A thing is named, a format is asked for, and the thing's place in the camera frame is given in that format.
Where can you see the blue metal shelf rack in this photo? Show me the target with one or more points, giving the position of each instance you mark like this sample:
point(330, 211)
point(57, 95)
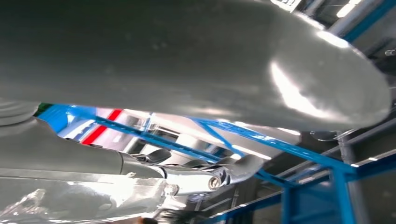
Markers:
point(340, 198)

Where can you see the robot grey body shell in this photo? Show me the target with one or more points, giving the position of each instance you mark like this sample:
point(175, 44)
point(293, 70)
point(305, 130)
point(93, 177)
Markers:
point(154, 61)

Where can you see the red barrier belt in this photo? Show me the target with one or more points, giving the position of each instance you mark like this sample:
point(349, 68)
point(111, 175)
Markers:
point(102, 126)

